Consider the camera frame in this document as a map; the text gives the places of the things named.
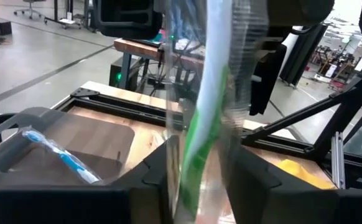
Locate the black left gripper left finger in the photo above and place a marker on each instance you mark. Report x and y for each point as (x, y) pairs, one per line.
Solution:
(75, 205)

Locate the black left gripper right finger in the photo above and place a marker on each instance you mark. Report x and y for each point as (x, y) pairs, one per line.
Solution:
(293, 205)

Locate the blue toothbrush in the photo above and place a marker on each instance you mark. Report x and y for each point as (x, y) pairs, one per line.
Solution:
(66, 158)

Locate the green toothbrush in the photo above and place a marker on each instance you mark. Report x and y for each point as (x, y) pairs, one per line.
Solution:
(199, 161)

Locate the wooden desk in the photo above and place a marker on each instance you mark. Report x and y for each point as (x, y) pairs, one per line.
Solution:
(137, 48)

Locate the yellow cloth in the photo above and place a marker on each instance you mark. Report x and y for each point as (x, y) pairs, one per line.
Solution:
(302, 174)

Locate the black computer tower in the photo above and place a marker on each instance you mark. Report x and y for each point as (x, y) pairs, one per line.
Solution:
(118, 73)

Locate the grey office chair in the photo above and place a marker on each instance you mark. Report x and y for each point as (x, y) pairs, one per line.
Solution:
(30, 7)

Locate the black room partition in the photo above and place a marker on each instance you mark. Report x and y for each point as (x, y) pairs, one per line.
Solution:
(302, 56)

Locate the silver aluminium post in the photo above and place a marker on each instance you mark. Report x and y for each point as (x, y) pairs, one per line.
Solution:
(338, 161)

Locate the black aluminium table frame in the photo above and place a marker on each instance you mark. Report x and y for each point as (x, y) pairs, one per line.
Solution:
(122, 104)

